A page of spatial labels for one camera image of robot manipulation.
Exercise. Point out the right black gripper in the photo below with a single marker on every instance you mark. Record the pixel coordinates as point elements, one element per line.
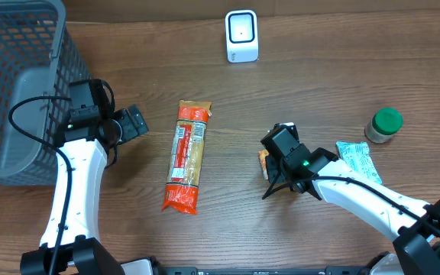
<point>273,176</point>

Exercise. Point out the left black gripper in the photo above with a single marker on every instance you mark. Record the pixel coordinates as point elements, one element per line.
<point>133,123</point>

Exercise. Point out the orange tissue pack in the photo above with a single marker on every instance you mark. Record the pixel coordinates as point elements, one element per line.
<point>262,158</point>

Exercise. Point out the brown biscuit packet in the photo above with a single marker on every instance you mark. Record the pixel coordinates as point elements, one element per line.
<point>182,185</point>

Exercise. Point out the teal wet wipes pack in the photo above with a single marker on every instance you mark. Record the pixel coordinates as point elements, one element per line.
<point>357,157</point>

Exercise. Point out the green lidded jar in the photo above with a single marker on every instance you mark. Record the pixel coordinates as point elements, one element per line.
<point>383,125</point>

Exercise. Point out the red snack packet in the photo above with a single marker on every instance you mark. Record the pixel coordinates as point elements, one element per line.
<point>180,152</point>

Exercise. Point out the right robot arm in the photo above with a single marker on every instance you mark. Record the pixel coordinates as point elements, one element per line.
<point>413,225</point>

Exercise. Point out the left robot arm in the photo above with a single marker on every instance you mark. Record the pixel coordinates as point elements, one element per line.
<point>85,144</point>

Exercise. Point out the white barcode scanner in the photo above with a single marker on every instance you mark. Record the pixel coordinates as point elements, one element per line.
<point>241,35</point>

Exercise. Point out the grey plastic mesh basket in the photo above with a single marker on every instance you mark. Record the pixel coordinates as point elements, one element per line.
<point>38,60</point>

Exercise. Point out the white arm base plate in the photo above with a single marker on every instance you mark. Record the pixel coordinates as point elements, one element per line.
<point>138,267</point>

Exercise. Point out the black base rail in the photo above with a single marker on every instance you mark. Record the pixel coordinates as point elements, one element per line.
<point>329,270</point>

